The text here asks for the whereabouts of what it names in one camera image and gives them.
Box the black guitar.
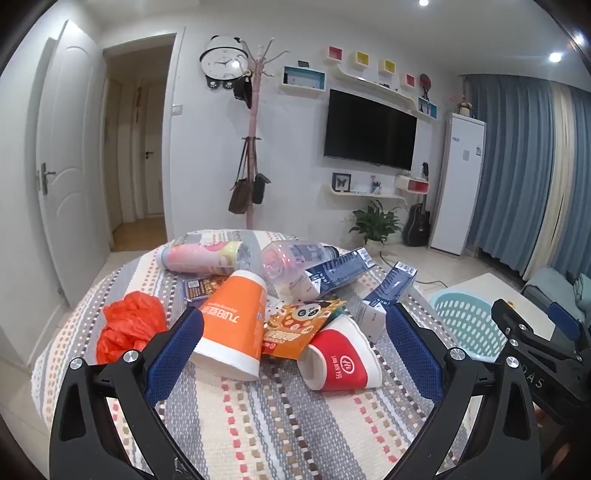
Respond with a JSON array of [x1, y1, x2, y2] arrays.
[[403, 191, 432, 247]]

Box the black floor cable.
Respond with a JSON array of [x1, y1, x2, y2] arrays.
[[381, 251, 444, 283]]

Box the orange paper cup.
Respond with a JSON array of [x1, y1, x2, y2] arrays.
[[190, 270, 269, 381]]

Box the teal sofa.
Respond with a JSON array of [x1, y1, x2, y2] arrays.
[[522, 267, 591, 326]]

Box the brown shoulder bag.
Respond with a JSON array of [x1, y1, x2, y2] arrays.
[[228, 138, 254, 215]]

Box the orange panda snack packet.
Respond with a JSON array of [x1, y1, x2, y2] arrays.
[[262, 299, 348, 361]]

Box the curved white wall shelf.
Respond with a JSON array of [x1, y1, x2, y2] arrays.
[[332, 65, 439, 121]]

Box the striped woven tablecloth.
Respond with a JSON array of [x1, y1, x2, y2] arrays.
[[30, 228, 485, 480]]

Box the black wall television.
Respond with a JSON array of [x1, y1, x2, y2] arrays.
[[323, 89, 419, 171]]

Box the low white wall shelf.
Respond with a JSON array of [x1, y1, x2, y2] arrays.
[[329, 187, 407, 200]]

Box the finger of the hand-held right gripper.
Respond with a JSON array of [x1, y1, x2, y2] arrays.
[[490, 298, 537, 347], [549, 302, 591, 361]]

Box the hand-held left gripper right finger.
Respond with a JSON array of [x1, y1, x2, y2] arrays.
[[385, 302, 541, 480]]

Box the red plastic bag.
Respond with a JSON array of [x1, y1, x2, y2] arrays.
[[96, 291, 168, 365]]

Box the white tall appliance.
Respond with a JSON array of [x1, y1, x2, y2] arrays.
[[431, 113, 488, 256]]

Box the long blue toothpaste box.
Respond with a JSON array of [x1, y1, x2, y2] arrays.
[[281, 247, 376, 301]]

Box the clear plastic bottle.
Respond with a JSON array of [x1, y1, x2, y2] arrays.
[[259, 240, 342, 291]]

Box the red and white shelf box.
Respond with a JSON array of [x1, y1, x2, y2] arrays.
[[394, 174, 430, 195]]

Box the black pouch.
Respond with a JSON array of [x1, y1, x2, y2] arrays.
[[252, 138, 269, 205]]

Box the black cap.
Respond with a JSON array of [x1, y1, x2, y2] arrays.
[[232, 74, 254, 110]]

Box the white hallway door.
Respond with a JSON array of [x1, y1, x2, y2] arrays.
[[131, 80, 167, 215]]

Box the pink label plastic bottle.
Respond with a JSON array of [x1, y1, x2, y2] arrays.
[[156, 241, 252, 278]]

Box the cream curtain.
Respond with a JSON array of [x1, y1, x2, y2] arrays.
[[524, 83, 574, 280]]

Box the red and white paper cup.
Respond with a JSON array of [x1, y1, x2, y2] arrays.
[[297, 315, 383, 392]]

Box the panda wall clock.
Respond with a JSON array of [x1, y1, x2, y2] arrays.
[[200, 35, 252, 90]]

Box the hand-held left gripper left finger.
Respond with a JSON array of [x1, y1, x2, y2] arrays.
[[49, 305, 206, 480]]

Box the white room door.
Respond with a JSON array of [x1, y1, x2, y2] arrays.
[[36, 19, 112, 308]]

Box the green potted plant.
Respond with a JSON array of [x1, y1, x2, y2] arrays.
[[350, 200, 402, 245]]

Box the dark snack packet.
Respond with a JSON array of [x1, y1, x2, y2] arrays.
[[184, 274, 232, 305]]

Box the long blue wall box shelf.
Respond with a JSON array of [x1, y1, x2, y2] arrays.
[[281, 66, 326, 90]]

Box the light blue plastic basket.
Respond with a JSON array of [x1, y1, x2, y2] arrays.
[[429, 292, 509, 365]]

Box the short blue toothpaste box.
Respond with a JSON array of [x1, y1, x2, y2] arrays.
[[355, 261, 419, 342]]

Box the pink coat rack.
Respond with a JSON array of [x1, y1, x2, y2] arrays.
[[231, 39, 287, 230]]

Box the white low table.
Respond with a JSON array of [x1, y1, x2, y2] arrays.
[[422, 272, 557, 342]]

